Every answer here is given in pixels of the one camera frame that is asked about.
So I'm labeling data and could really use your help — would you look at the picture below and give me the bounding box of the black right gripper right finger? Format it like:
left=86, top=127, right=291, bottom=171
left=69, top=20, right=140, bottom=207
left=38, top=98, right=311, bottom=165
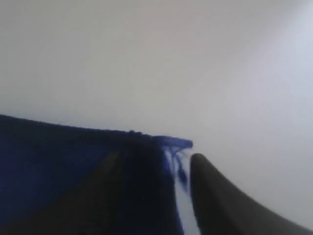
left=190, top=153, right=313, bottom=235

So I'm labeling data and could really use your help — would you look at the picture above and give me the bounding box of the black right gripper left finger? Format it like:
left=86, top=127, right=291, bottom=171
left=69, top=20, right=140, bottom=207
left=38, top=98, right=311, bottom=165
left=24, top=152, right=122, bottom=235

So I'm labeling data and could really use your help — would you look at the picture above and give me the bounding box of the blue microfiber towel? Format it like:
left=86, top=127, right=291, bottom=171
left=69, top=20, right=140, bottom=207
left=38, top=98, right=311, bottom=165
left=0, top=115, right=193, bottom=235

